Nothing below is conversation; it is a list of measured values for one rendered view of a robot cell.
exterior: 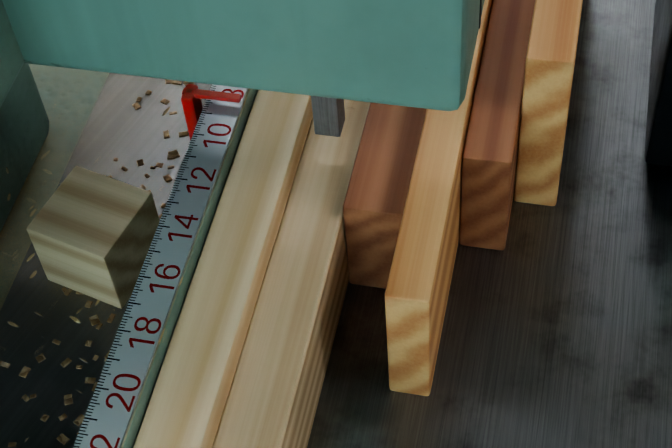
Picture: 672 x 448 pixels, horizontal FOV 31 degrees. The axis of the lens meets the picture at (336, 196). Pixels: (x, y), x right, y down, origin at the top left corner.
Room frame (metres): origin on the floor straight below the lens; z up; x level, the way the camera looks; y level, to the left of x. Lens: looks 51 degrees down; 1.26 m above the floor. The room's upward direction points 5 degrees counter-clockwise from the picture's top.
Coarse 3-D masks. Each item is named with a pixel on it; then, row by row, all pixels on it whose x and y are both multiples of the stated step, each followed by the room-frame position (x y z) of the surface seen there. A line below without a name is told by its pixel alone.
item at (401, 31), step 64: (64, 0) 0.27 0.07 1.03; (128, 0) 0.26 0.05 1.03; (192, 0) 0.25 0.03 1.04; (256, 0) 0.25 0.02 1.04; (320, 0) 0.24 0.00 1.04; (384, 0) 0.24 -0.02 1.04; (448, 0) 0.23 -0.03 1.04; (64, 64) 0.27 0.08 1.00; (128, 64) 0.26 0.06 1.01; (192, 64) 0.26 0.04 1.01; (256, 64) 0.25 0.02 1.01; (320, 64) 0.24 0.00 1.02; (384, 64) 0.24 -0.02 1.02; (448, 64) 0.23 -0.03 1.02
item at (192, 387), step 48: (288, 96) 0.30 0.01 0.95; (240, 144) 0.28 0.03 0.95; (288, 144) 0.27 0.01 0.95; (240, 192) 0.26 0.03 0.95; (288, 192) 0.26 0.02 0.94; (240, 240) 0.24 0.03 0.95; (192, 288) 0.22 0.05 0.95; (240, 288) 0.22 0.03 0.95; (192, 336) 0.20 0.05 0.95; (240, 336) 0.20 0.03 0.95; (192, 384) 0.18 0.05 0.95; (144, 432) 0.17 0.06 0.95; (192, 432) 0.17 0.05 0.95
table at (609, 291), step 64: (640, 0) 0.38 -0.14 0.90; (576, 64) 0.35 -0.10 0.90; (640, 64) 0.34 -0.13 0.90; (576, 128) 0.31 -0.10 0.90; (640, 128) 0.31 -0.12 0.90; (576, 192) 0.28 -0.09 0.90; (640, 192) 0.28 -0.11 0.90; (512, 256) 0.25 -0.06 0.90; (576, 256) 0.25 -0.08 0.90; (640, 256) 0.25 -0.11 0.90; (384, 320) 0.23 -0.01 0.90; (448, 320) 0.23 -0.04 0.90; (512, 320) 0.23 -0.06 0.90; (576, 320) 0.22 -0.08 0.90; (640, 320) 0.22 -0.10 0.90; (384, 384) 0.21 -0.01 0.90; (448, 384) 0.20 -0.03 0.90; (512, 384) 0.20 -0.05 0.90; (576, 384) 0.20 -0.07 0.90; (640, 384) 0.20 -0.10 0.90
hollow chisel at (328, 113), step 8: (312, 96) 0.28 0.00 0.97; (312, 104) 0.28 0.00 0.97; (320, 104) 0.28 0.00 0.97; (328, 104) 0.28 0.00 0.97; (336, 104) 0.28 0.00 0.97; (320, 112) 0.28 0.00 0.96; (328, 112) 0.28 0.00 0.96; (336, 112) 0.28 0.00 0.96; (344, 112) 0.28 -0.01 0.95; (320, 120) 0.28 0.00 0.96; (328, 120) 0.28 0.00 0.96; (336, 120) 0.28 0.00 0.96; (344, 120) 0.28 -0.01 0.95; (320, 128) 0.28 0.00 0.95; (328, 128) 0.28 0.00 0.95; (336, 128) 0.28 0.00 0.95; (336, 136) 0.28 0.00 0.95
